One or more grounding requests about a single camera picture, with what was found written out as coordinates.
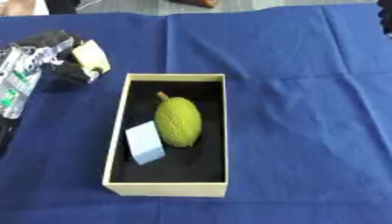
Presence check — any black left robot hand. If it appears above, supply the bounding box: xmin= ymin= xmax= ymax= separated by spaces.
xmin=10 ymin=29 xmax=108 ymax=85

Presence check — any tan box with black inside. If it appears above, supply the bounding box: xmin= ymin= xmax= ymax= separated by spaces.
xmin=101 ymin=73 xmax=230 ymax=199

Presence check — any pale blue block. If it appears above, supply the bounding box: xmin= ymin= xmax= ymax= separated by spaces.
xmin=123 ymin=120 xmax=167 ymax=166

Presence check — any brown object on floor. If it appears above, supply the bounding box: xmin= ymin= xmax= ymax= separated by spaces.
xmin=170 ymin=0 xmax=221 ymax=9

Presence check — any pale yellow block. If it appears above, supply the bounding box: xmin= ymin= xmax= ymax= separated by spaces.
xmin=70 ymin=39 xmax=112 ymax=74

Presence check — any person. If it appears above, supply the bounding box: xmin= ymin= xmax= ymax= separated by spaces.
xmin=0 ymin=0 xmax=83 ymax=17

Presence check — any green toy durian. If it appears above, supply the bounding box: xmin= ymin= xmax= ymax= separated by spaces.
xmin=153 ymin=91 xmax=204 ymax=149

